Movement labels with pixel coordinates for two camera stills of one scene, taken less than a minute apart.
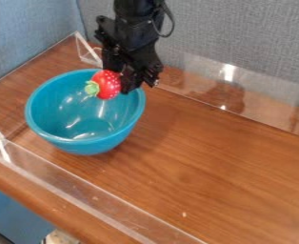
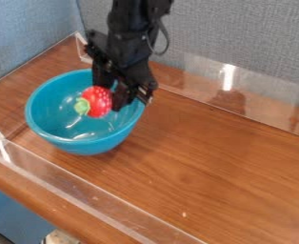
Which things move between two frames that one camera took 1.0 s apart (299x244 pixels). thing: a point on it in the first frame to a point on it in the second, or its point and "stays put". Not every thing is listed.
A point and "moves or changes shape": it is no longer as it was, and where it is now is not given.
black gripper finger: (114, 57) to (103, 76)
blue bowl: (79, 123) stays put
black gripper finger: (131, 78) to (122, 96)
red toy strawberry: (104, 85) moves or changes shape
